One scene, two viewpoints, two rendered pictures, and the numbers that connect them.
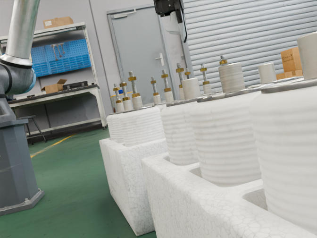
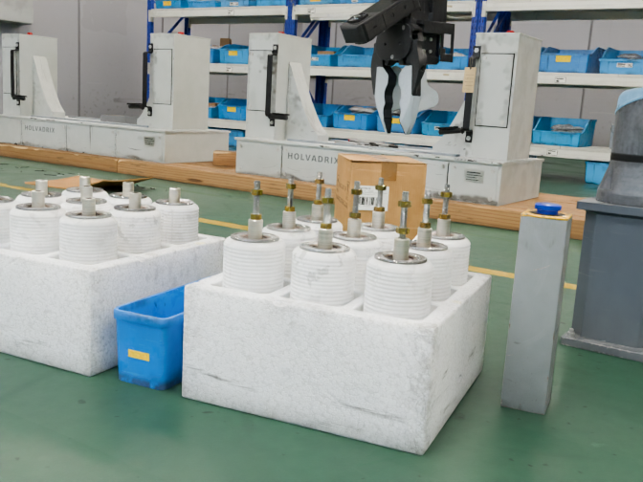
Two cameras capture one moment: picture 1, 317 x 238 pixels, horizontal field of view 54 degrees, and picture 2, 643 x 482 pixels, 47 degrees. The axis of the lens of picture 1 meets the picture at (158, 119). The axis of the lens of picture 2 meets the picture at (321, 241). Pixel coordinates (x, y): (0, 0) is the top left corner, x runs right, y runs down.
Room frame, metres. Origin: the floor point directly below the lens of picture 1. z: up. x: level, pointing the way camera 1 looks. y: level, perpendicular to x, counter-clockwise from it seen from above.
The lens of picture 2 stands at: (1.58, -1.00, 0.46)
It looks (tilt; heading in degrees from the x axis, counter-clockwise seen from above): 10 degrees down; 129
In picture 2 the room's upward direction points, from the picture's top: 3 degrees clockwise
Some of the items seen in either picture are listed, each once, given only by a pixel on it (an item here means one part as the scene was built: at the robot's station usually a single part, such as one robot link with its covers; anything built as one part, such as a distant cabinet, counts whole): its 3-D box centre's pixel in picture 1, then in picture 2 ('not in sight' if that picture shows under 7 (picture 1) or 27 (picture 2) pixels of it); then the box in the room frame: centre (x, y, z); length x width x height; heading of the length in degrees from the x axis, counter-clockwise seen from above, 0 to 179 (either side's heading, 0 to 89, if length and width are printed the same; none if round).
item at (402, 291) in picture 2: not in sight; (395, 319); (1.01, -0.12, 0.16); 0.10 x 0.10 x 0.18
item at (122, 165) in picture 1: (181, 159); (346, 332); (0.87, -0.04, 0.09); 0.39 x 0.39 x 0.18; 16
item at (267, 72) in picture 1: (267, 75); (135, 201); (0.45, -0.17, 0.26); 0.02 x 0.02 x 0.03
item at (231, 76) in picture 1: (232, 81); (128, 189); (0.31, -0.08, 0.26); 0.02 x 0.02 x 0.03
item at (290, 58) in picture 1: (295, 59); not in sight; (4.37, -2.03, 0.45); 0.30 x 0.24 x 0.30; 8
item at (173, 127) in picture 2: not in sight; (106, 93); (-2.60, 1.85, 0.45); 1.61 x 0.57 x 0.74; 6
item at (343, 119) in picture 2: not in sight; (363, 118); (-2.50, 4.48, 0.36); 0.50 x 0.38 x 0.21; 97
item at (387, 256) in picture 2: not in sight; (400, 258); (1.01, -0.12, 0.25); 0.08 x 0.08 x 0.01
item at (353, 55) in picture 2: not in sight; (367, 56); (-2.50, 4.49, 0.89); 0.50 x 0.38 x 0.21; 97
